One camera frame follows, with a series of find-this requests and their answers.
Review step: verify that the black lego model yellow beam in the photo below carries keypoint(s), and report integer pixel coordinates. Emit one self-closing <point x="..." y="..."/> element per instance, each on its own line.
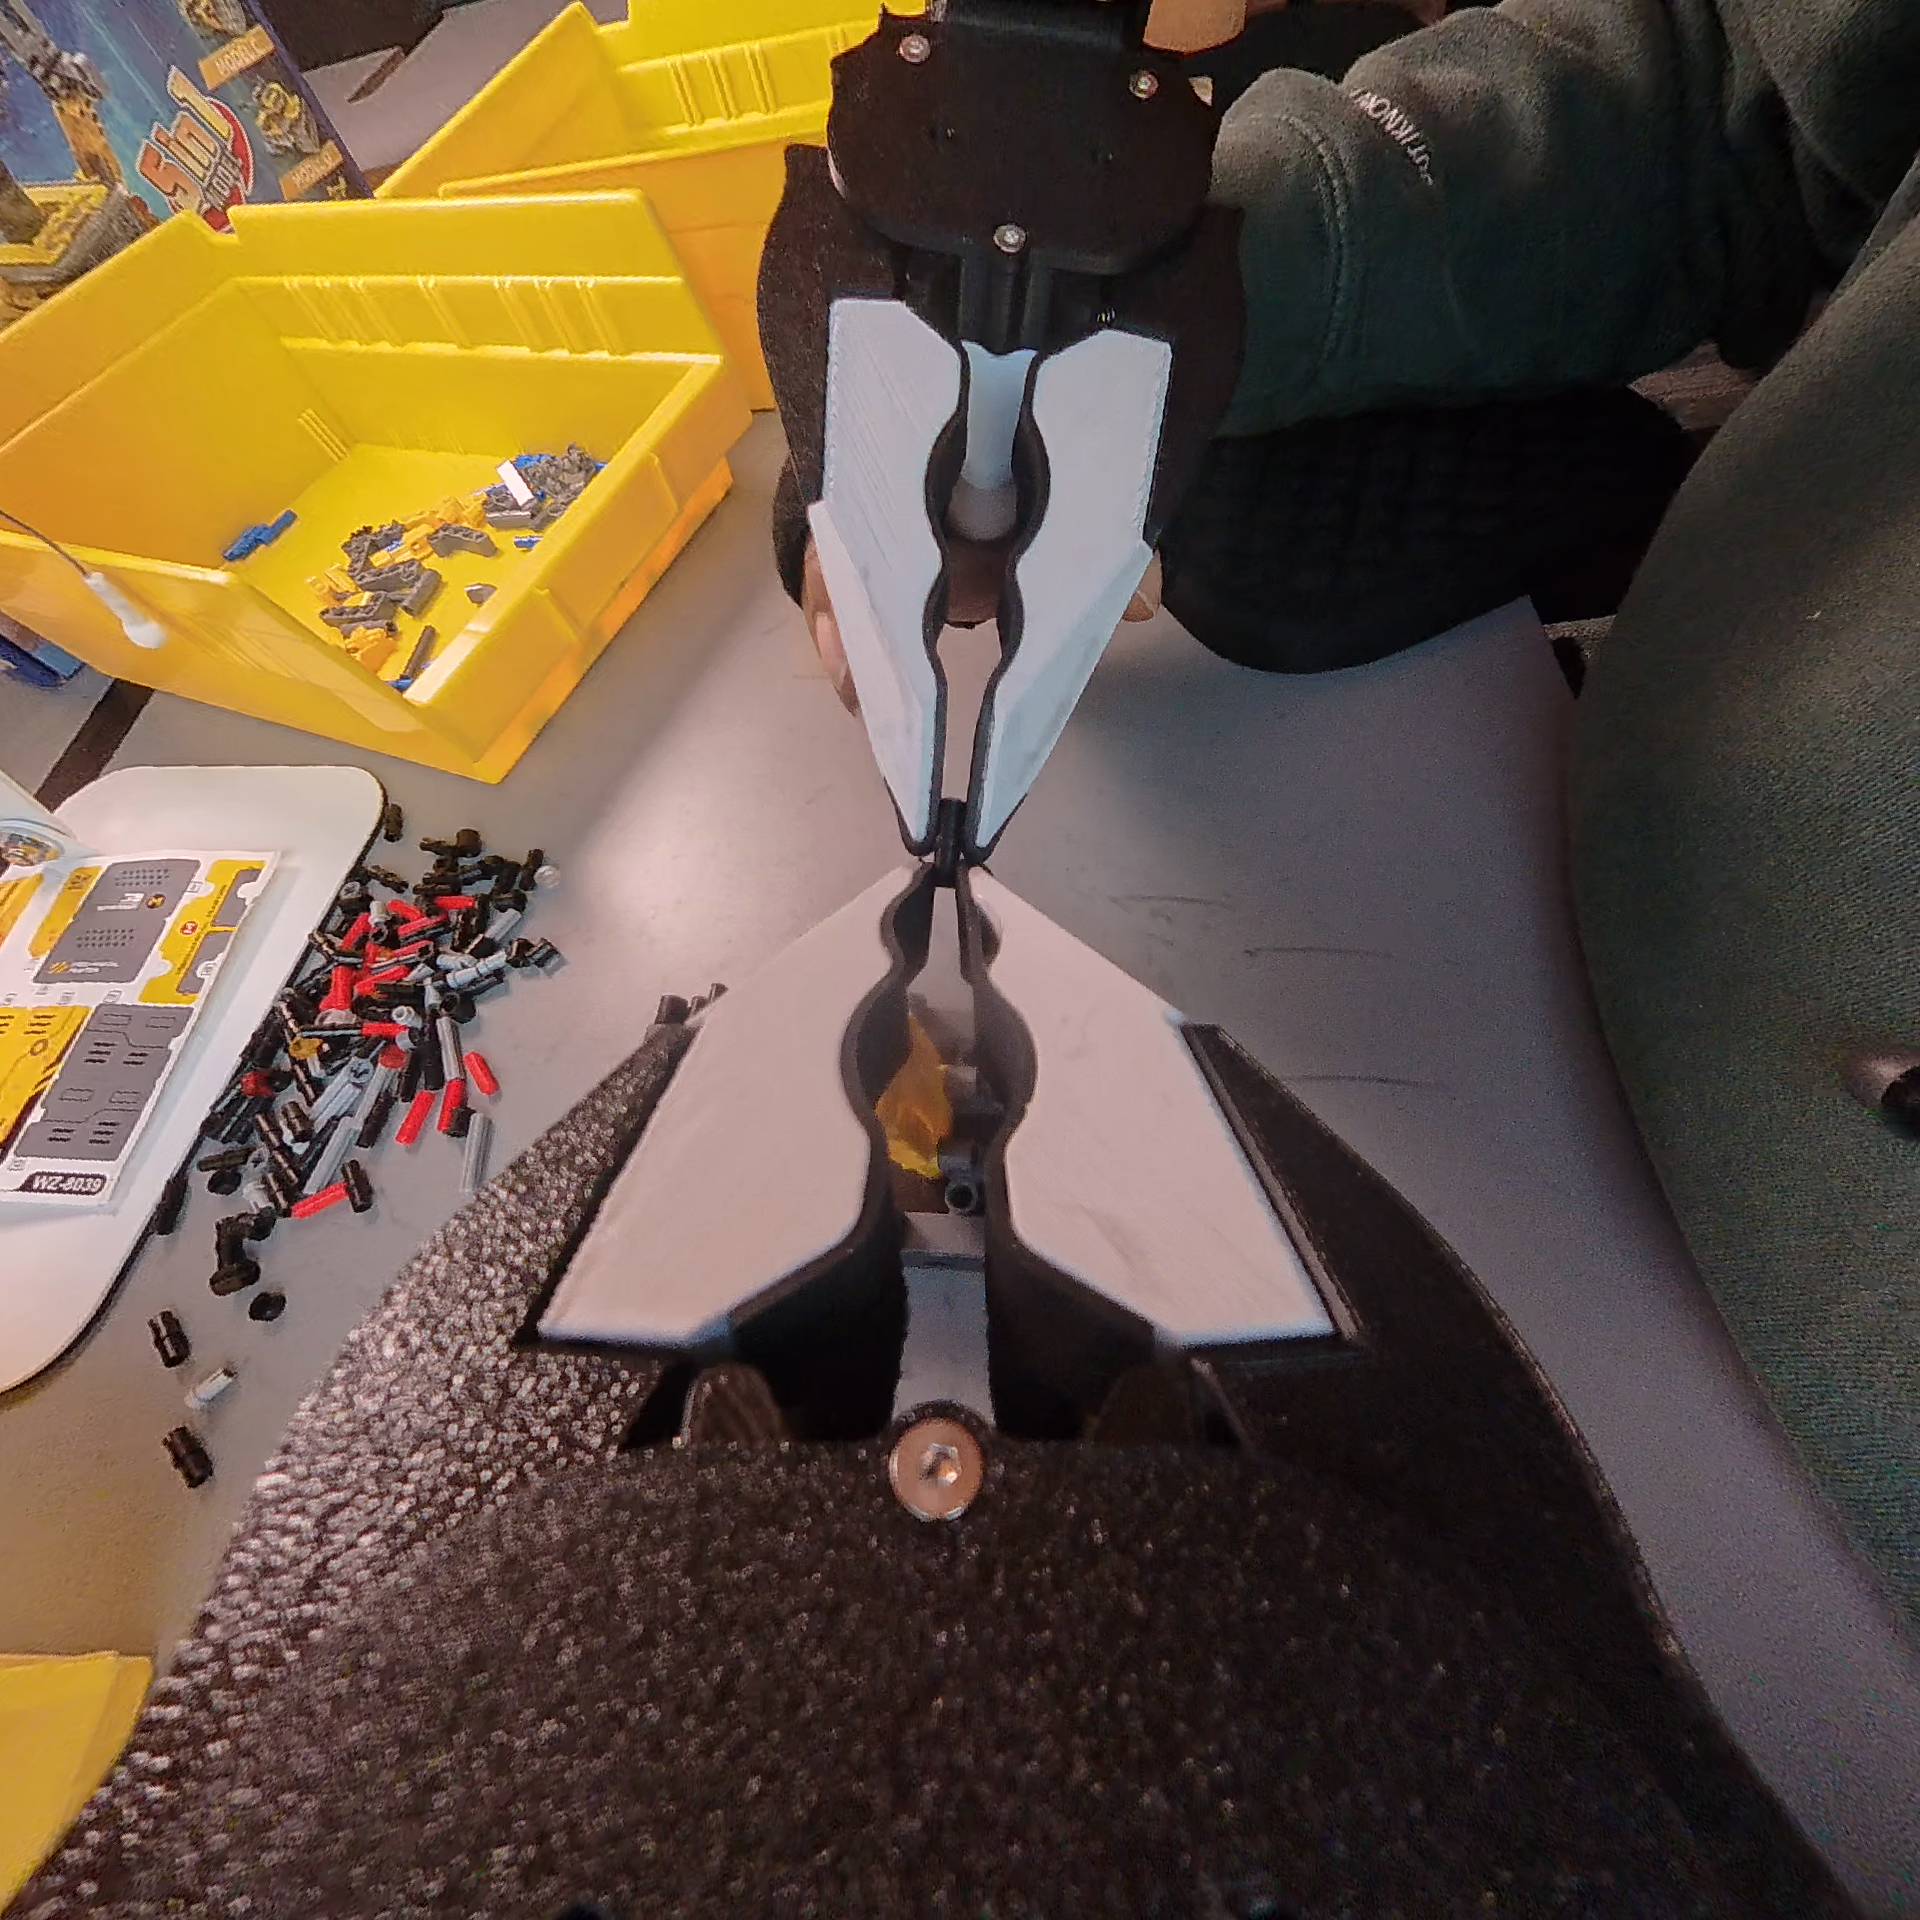
<point x="931" y="1111"/>

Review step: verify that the colourful lego set box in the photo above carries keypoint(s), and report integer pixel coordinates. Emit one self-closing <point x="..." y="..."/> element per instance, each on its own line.
<point x="153" y="122"/>

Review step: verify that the person's right forearm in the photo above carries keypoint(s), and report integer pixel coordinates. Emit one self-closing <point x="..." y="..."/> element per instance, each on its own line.
<point x="1533" y="182"/>

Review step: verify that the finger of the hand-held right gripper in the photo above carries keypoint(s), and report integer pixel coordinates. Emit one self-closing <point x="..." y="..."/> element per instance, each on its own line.
<point x="1083" y="511"/>
<point x="885" y="511"/>

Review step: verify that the white stand base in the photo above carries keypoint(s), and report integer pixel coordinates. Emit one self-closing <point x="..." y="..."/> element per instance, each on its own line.
<point x="301" y="827"/>

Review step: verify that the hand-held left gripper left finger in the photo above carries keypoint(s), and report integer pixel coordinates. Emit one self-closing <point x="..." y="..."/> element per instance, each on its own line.
<point x="722" y="1171"/>

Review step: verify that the person's right hand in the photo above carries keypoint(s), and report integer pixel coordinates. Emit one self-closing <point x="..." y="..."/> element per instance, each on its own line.
<point x="827" y="645"/>

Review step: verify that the pile of loose lego pieces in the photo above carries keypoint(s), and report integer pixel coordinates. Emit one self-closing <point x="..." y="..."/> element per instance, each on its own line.
<point x="363" y="1021"/>

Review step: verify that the sticker sheet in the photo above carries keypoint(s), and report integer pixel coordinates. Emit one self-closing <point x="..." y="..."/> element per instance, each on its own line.
<point x="122" y="1021"/>

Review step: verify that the black lego pin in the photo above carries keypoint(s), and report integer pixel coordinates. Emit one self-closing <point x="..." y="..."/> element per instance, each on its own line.
<point x="943" y="835"/>

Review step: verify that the yellow storage bin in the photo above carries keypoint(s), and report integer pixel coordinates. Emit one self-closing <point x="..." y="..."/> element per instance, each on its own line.
<point x="61" y="1757"/>
<point x="633" y="122"/>
<point x="301" y="333"/>

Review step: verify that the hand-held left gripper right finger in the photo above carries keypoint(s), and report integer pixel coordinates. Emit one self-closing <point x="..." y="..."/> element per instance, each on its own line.
<point x="1156" y="1171"/>

